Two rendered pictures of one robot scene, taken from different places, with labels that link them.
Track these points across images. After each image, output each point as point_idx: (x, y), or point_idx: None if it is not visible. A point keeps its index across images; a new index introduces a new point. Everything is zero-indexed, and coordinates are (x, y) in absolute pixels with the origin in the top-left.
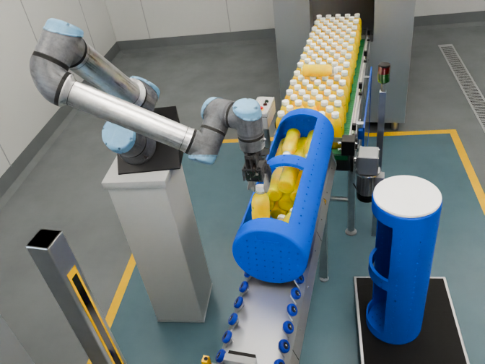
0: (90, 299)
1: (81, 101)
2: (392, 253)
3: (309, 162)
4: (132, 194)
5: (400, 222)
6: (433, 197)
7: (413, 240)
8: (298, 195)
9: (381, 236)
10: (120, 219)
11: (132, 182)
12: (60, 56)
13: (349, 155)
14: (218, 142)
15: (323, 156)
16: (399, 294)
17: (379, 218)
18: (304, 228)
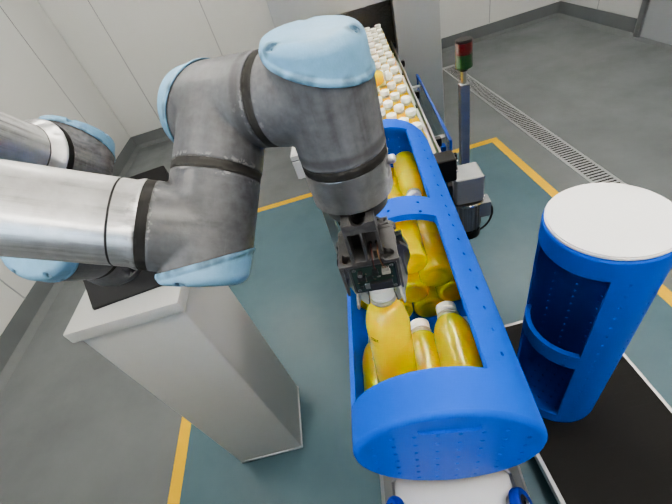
0: None
1: None
2: (600, 320)
3: (438, 203)
4: (130, 336)
5: (631, 269)
6: (662, 209)
7: (645, 293)
8: (461, 279)
9: (534, 286)
10: (129, 374)
11: (119, 319)
12: None
13: (450, 181)
14: (244, 205)
15: (445, 186)
16: (596, 369)
17: (576, 270)
18: (513, 359)
